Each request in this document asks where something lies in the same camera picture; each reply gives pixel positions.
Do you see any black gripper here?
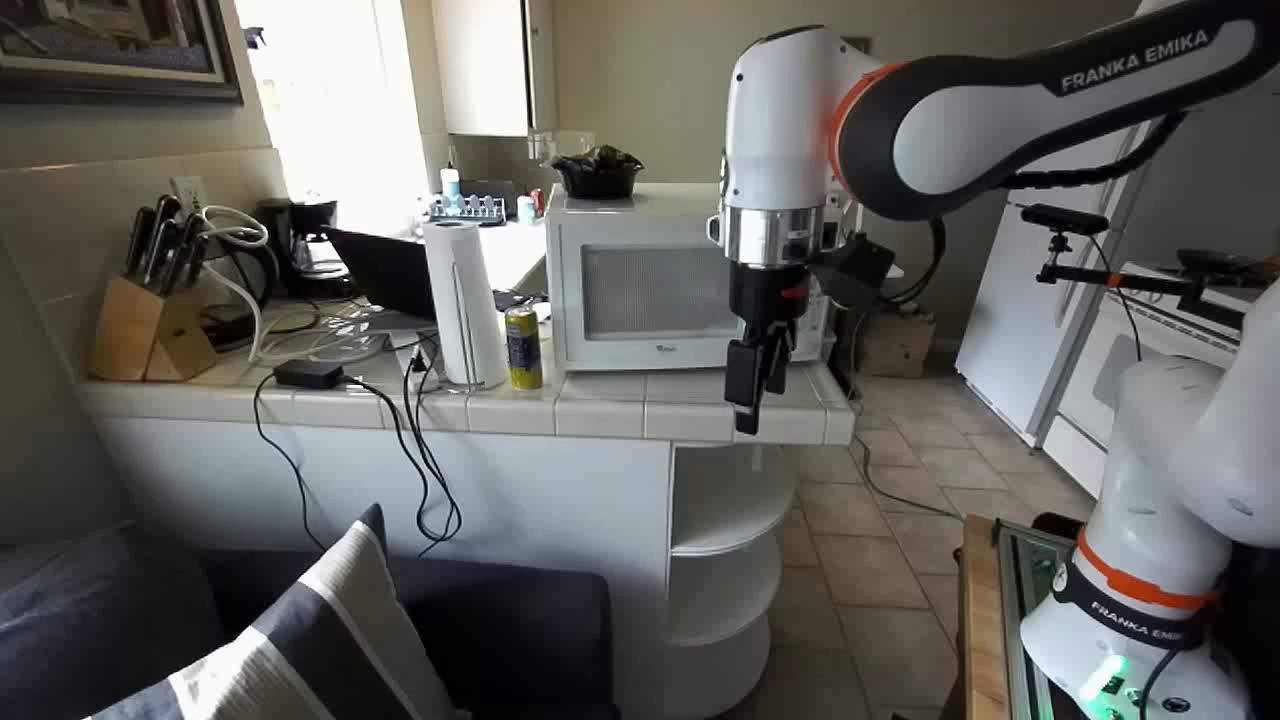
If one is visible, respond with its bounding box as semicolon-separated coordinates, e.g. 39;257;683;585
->
724;259;817;438

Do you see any white microwave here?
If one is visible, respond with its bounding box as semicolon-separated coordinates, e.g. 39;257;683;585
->
541;178;839;377

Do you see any cardboard box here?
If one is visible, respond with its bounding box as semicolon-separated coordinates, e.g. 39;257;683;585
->
857;307;942;382

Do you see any yellow can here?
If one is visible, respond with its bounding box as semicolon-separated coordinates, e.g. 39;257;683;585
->
500;302;548;396

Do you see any white tiled counter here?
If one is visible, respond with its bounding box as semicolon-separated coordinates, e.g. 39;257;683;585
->
77;290;862;720

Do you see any black bowl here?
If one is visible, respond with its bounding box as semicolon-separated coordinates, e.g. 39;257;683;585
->
548;141;649;204

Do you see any white refrigerator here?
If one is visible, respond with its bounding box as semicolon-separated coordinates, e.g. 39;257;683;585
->
949;157;1142;446

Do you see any white paper towel roll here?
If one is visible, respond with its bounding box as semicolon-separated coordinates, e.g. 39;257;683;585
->
422;215;513;391

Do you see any dish rack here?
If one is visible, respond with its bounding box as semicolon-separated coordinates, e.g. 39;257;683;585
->
417;193;519;230

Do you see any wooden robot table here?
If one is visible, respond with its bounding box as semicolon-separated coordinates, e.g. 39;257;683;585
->
954;512;1089;720

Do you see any dark blue sofa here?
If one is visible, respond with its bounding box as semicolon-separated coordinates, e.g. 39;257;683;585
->
0;522;621;720

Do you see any white stove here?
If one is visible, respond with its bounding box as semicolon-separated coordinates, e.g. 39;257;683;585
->
1036;287;1280;499

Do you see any black laptop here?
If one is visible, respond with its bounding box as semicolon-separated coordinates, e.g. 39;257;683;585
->
321;223;440;322

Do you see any black power adapter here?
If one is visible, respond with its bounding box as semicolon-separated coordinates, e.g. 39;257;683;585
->
274;353;354;396

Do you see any black countertop appliance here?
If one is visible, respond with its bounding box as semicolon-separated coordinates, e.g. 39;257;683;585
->
249;197;340;287

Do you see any striped blue white pillow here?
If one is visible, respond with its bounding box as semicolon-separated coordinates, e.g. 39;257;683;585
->
83;499;467;720

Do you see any wooden knife block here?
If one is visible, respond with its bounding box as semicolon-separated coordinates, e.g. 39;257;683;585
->
83;273;225;389

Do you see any dark framed picture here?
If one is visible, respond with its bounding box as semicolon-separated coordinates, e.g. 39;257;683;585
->
0;0;249;106

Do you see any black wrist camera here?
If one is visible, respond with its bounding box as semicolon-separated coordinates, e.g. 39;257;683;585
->
817;230;900;318

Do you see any black floor cable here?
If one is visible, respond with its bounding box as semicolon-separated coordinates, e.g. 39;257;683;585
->
847;428;967;528

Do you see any black camera stand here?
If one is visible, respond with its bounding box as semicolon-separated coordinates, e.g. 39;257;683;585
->
1016;199;1252;333

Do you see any black hanging cable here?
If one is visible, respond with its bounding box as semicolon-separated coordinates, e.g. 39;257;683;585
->
249;372;333;550
340;336;467;549

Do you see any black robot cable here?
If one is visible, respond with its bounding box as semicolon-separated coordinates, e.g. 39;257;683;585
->
880;106;1194;311

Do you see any white wall cabinet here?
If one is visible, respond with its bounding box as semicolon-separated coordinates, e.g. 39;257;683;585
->
425;0;546;141

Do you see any white coiled cable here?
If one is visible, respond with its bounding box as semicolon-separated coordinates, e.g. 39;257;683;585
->
196;199;282;363

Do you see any black handled knife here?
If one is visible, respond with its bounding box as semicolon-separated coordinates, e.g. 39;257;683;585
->
126;197;163;287
158;197;211;298

